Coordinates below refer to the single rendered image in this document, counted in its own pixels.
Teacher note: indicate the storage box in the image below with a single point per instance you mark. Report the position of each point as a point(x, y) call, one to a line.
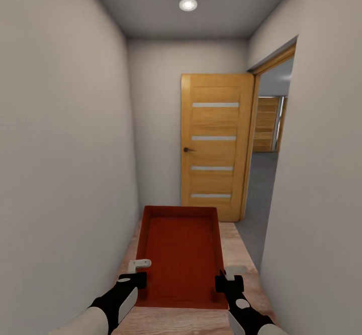
point(184, 246)

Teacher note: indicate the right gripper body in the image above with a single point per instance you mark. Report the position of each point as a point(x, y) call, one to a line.
point(223, 286)

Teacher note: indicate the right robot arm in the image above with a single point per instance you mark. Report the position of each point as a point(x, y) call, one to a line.
point(243, 319)

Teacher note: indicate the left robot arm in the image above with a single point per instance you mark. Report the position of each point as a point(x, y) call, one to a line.
point(108, 311)

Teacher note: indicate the garage door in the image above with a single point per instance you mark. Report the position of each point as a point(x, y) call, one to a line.
point(265, 123)

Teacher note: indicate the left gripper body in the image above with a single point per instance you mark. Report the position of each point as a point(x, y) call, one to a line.
point(140, 278)

